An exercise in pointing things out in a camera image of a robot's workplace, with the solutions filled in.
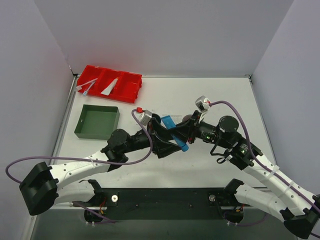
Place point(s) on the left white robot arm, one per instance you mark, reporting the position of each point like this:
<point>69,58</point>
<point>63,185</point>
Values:
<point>44,186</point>

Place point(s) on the aluminium frame rail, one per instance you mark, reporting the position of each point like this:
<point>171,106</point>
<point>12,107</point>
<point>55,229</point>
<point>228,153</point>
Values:
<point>44,199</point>

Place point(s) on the clear textured holder box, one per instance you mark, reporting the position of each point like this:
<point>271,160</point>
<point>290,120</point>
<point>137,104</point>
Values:
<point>176,118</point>

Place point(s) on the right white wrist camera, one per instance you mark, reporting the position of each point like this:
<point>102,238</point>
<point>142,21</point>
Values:
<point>202,103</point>

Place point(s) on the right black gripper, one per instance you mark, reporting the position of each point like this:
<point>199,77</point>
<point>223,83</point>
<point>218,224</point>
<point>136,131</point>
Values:
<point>194,130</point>

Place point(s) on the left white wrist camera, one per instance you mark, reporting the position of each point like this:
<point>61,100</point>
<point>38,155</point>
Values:
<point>145,117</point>

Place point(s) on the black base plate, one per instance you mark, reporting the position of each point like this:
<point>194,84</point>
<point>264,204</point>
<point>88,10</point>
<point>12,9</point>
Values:
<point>119,204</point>

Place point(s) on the green metal tray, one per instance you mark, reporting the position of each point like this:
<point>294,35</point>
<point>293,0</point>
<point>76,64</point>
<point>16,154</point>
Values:
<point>97,122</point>

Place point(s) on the pink white toothbrush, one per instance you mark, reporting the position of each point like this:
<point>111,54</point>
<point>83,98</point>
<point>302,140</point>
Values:
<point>79,87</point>

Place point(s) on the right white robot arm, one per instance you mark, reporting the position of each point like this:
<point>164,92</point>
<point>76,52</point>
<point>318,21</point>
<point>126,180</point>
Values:
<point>297,208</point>

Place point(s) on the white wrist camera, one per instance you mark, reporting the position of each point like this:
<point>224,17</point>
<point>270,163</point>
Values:
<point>145,117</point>
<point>202,103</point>

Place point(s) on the white toothpaste tube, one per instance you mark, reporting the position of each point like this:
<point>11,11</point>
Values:
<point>110,87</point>

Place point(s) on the purple ceramic mug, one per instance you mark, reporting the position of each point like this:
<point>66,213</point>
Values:
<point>186,118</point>

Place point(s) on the red divided plastic bin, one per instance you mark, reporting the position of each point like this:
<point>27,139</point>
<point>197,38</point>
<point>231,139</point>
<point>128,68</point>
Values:
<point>126,89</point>

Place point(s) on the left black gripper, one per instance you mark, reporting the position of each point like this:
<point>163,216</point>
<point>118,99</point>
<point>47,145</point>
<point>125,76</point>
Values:
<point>152,134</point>

